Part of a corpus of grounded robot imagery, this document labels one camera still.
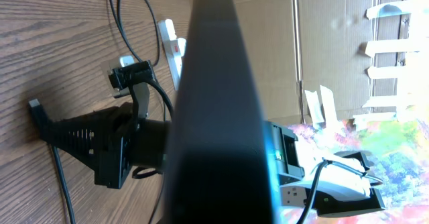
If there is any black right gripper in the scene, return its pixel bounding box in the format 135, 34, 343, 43
36, 103, 170, 189

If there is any black charger cable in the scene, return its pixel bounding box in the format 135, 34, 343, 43
27, 0, 197, 224

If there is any Samsung Galaxy smartphone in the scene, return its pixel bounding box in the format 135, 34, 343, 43
164, 0, 279, 223

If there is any white power strip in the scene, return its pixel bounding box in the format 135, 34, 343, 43
158, 19, 186, 91

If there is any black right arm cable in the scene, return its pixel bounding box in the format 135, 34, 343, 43
131, 78, 175, 180

